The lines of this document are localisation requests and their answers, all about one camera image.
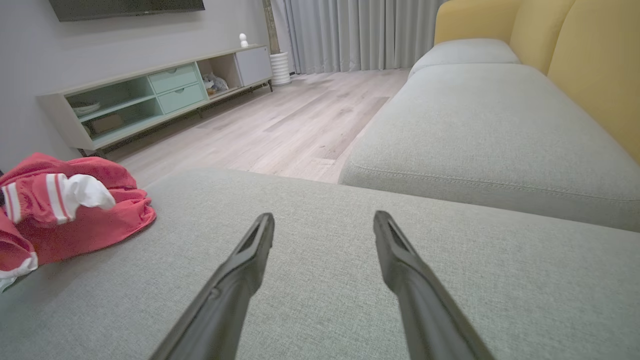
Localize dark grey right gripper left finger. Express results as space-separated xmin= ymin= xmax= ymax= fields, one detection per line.
xmin=150 ymin=212 xmax=276 ymax=360

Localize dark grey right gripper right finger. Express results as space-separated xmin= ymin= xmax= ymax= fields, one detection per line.
xmin=373 ymin=210 xmax=496 ymax=360

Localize red basketball jersey white sleeves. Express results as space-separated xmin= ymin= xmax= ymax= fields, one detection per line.
xmin=0 ymin=152 xmax=157 ymax=266

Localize red shorts white side stripes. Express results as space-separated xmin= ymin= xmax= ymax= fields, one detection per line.
xmin=0 ymin=210 xmax=40 ymax=293

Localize grey yellow sofa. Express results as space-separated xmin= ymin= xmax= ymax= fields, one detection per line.
xmin=0 ymin=167 xmax=640 ymax=360

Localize long grey sofa seat cushion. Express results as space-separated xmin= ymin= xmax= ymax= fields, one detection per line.
xmin=339 ymin=62 xmax=640 ymax=232

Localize green cabinet drawer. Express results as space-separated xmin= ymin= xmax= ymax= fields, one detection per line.
xmin=148 ymin=63 xmax=200 ymax=95
xmin=156 ymin=83 xmax=207 ymax=115

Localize tan box in cabinet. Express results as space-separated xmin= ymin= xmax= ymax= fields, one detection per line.
xmin=85 ymin=114 xmax=125 ymax=137

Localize grey plush toy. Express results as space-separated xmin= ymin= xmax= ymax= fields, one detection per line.
xmin=202 ymin=72 xmax=229 ymax=96

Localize stacked pale bowls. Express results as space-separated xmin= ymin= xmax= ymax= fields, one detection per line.
xmin=72 ymin=101 xmax=101 ymax=117

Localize grey cabinet door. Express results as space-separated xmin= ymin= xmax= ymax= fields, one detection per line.
xmin=235 ymin=46 xmax=273 ymax=87

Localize white ribbed floor vase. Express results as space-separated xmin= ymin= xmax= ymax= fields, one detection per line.
xmin=269 ymin=51 xmax=292 ymax=86

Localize low beige and green cabinet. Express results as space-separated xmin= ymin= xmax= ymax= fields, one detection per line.
xmin=37 ymin=44 xmax=274 ymax=157

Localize small grey sofa seat cushion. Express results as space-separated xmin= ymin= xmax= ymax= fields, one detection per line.
xmin=407 ymin=39 xmax=521 ymax=79

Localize brown wooden trunk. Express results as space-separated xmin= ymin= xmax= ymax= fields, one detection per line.
xmin=262 ymin=0 xmax=281 ymax=55

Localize grey pleated curtain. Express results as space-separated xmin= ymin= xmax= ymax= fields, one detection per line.
xmin=272 ymin=0 xmax=448 ymax=75

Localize wide yellow sofa back cushion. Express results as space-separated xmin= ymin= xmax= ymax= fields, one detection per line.
xmin=547 ymin=0 xmax=640 ymax=164

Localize narrow yellow sofa back cushion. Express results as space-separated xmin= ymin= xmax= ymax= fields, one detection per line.
xmin=510 ymin=0 xmax=577 ymax=76

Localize black wall television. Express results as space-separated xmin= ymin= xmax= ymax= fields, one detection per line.
xmin=48 ymin=0 xmax=206 ymax=23

